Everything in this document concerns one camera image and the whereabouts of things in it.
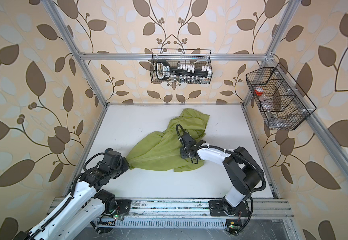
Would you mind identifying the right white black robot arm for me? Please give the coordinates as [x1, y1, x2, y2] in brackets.
[178, 132, 267, 216]

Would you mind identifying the aluminium frame left post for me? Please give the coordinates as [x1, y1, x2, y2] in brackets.
[41, 0, 108, 107]

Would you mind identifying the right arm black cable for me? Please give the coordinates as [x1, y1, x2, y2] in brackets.
[225, 194, 254, 235]

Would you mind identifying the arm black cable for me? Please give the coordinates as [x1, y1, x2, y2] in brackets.
[89, 220, 116, 235]
[225, 194, 254, 235]

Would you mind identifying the aluminium frame post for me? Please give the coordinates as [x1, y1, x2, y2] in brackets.
[41, 0, 108, 107]
[241, 0, 301, 109]

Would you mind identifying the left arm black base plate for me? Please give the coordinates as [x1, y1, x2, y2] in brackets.
[103, 199, 132, 217]

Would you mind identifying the black wire basket wall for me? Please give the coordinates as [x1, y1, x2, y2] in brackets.
[246, 63, 317, 131]
[150, 48, 213, 85]

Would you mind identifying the red-capped item in basket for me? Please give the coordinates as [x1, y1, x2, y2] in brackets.
[255, 87, 264, 97]

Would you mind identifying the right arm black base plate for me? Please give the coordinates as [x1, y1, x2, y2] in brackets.
[209, 199, 251, 218]

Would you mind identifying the black wire basket right wall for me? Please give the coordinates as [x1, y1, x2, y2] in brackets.
[246, 63, 317, 131]

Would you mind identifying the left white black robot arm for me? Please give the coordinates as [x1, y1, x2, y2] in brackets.
[14, 148, 131, 240]

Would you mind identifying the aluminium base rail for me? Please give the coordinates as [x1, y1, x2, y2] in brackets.
[122, 198, 295, 220]

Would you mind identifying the green zip-up hooded jacket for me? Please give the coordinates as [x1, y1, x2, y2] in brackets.
[126, 109, 210, 173]

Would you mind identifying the aluminium frame right post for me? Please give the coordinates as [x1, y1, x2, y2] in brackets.
[241, 0, 301, 109]

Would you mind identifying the black wire basket back wall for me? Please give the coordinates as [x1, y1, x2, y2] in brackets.
[150, 48, 213, 85]

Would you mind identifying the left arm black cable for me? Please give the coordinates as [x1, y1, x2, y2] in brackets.
[89, 220, 116, 235]

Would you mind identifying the aluminium frame back crossbar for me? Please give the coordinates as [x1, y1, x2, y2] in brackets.
[78, 53, 267, 61]

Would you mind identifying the black tool set in basket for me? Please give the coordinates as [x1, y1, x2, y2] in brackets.
[153, 60, 213, 84]

